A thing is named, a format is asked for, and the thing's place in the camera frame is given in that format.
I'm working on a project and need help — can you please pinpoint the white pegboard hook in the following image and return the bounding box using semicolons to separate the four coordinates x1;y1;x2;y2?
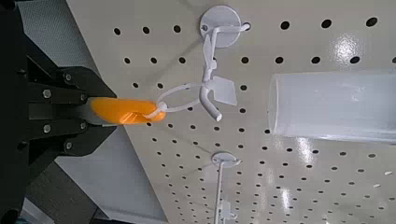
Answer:
210;151;243;224
199;4;252;123

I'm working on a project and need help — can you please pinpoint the white red sealant tube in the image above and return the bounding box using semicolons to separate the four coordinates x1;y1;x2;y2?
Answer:
267;69;396;146

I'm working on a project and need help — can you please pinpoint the white perforated pegboard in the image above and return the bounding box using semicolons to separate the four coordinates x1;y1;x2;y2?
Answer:
65;0;396;224

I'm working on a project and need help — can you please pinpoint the white zip tie loop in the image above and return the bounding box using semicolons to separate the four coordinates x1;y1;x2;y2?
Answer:
144;81;208;120

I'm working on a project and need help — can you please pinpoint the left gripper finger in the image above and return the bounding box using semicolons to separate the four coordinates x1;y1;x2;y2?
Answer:
26;119;118;175
26;55;118;105

